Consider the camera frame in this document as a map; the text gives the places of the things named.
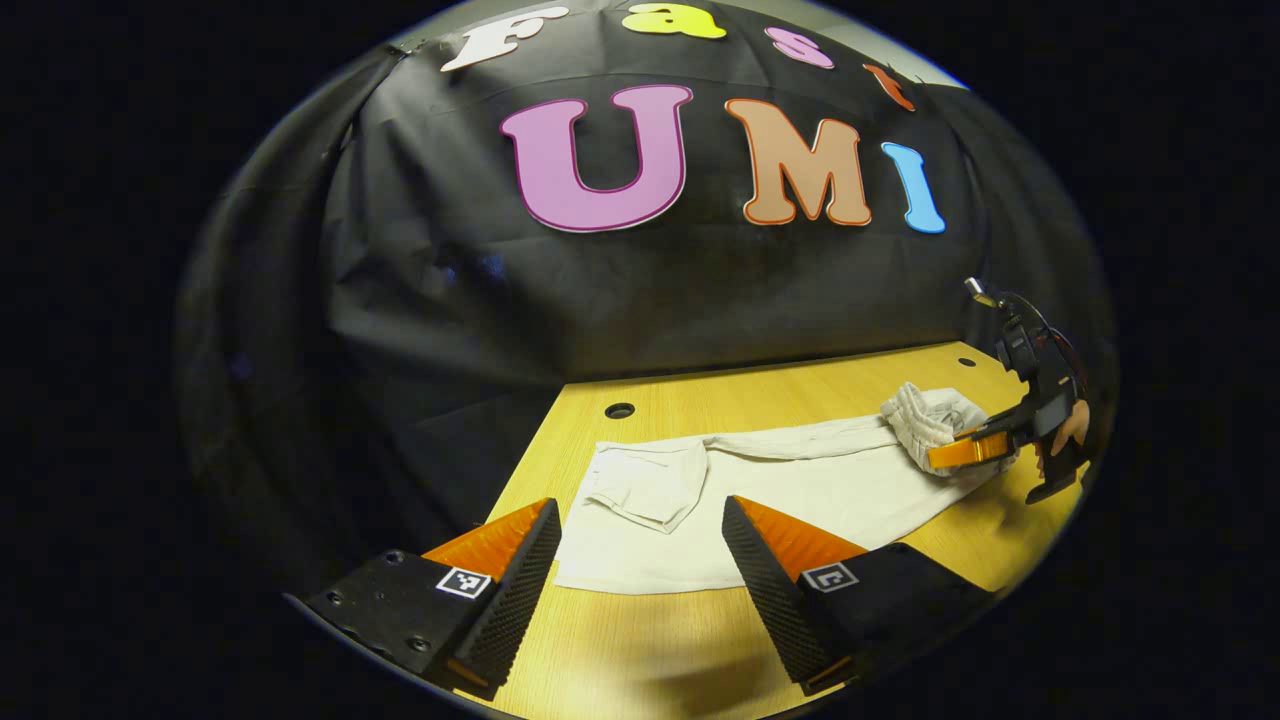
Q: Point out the black backdrop cloth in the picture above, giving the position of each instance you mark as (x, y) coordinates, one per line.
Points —
(600, 300)

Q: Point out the white jeans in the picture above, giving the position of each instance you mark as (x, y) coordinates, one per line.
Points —
(800, 480)

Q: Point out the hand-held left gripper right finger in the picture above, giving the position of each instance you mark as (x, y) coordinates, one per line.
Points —
(768, 600)

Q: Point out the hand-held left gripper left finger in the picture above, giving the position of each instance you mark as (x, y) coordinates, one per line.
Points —
(520, 600)

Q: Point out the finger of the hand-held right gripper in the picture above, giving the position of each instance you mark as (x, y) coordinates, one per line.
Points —
(960, 452)

